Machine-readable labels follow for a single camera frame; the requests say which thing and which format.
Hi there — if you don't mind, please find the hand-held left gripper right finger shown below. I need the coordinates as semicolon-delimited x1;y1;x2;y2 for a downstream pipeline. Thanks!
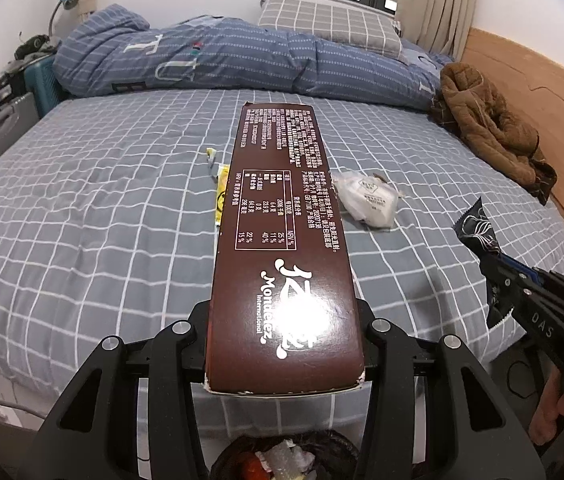
357;297;548;480

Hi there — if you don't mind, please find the teal suitcase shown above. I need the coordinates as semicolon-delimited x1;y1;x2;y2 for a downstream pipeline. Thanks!
24;55;66;111

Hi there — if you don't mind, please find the trash bin with black bag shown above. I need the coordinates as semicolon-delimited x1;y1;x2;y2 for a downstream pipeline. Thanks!
209;430;363;480

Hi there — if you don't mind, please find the white cable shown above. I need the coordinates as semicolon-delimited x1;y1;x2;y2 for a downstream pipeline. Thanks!
0;381;49;420

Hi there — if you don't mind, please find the blue desk lamp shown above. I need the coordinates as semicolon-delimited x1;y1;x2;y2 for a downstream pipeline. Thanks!
47;0;81;41

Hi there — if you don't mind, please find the bed with checked sheet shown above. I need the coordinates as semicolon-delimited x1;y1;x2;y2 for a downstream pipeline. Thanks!
0;85;564;441

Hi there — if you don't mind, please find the blue checked quilt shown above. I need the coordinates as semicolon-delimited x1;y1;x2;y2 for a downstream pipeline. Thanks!
54;4;455;112

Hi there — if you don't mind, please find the grey checked pillow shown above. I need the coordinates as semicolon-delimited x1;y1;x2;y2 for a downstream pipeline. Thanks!
257;0;405;59

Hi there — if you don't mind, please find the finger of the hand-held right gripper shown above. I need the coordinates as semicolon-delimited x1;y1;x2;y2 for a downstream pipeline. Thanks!
501;255;540;285
481;254;527;320

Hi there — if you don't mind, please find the black cable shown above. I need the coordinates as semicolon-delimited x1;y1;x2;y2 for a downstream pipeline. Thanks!
506;354;554;397

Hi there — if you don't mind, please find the yellow snack wrapper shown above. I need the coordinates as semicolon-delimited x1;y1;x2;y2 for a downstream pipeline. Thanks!
205;147;233;227

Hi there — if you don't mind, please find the brown cardboard box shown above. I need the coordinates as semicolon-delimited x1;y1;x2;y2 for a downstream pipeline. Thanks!
203;101;366;395

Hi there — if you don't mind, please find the red wrapper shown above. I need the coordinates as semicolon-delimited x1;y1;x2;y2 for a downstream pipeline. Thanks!
239;452;269;480

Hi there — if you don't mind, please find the clear plastic wrap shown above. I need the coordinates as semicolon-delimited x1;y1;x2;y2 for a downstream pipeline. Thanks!
257;439;319;480

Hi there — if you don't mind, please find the brown jacket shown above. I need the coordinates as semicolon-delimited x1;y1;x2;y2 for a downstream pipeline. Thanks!
429;62;559;206

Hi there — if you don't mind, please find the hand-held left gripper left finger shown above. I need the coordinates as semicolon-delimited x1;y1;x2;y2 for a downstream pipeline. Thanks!
36;300;213;480

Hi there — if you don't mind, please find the black snack wrapper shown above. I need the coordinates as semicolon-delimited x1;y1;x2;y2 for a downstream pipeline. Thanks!
453;197;514;329

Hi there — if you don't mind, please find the wooden headboard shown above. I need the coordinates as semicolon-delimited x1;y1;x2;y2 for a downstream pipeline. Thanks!
454;27;564;252

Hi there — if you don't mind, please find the white face mask package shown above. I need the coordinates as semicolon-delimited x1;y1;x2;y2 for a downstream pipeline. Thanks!
331;170;401;232

